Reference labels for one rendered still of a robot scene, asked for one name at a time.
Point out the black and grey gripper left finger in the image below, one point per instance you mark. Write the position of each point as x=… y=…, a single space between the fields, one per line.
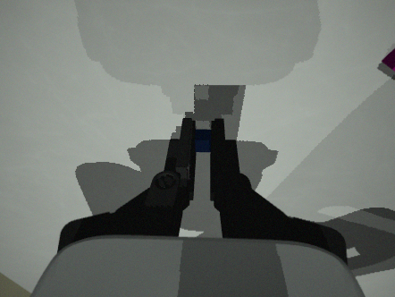
x=157 y=211

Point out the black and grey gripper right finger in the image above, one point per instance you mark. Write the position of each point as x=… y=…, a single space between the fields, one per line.
x=245 y=214

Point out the magenta block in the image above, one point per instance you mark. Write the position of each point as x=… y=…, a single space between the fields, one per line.
x=389 y=60

